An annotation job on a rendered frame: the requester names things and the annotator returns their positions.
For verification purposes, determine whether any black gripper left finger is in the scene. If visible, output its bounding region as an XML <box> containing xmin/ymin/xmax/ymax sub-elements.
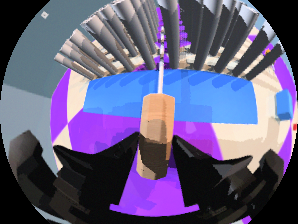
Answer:
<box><xmin>52</xmin><ymin>131</ymin><xmax>138</xmax><ymax>206</ymax></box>

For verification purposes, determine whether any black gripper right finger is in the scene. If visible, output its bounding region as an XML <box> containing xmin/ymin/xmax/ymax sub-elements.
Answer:
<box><xmin>172</xmin><ymin>135</ymin><xmax>254</xmax><ymax>208</ymax></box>

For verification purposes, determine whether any blue flat strip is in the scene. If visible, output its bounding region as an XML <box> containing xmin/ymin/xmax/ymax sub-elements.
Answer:
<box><xmin>82</xmin><ymin>69</ymin><xmax>258</xmax><ymax>125</ymax></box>

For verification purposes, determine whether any small red cube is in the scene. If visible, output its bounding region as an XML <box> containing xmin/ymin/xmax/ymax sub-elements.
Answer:
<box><xmin>293</xmin><ymin>123</ymin><xmax>298</xmax><ymax>131</ymax></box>

